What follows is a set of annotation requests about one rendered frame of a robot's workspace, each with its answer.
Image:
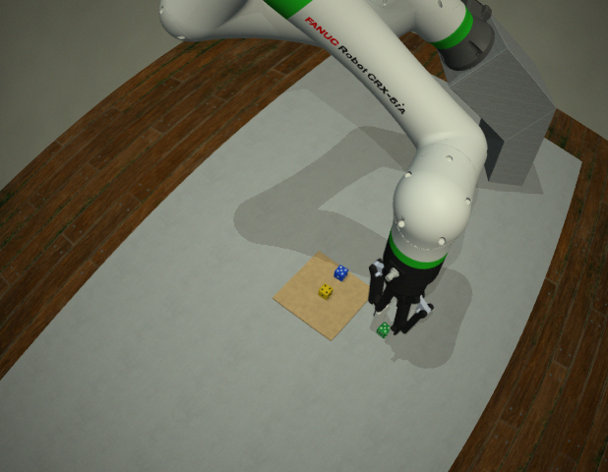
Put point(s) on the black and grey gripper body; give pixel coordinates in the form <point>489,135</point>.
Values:
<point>412,294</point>

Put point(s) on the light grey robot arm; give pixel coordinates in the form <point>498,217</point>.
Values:
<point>433,198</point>

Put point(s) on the yellow die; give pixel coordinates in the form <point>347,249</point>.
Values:
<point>325,291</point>

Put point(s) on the green die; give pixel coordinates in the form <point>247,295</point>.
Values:
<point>383,330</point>

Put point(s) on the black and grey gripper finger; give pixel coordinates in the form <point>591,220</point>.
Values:
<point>402,311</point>
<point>380,299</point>

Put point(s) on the blue die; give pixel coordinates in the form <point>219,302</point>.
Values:
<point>340,273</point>

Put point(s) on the tan square mat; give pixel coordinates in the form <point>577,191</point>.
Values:
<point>328,317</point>

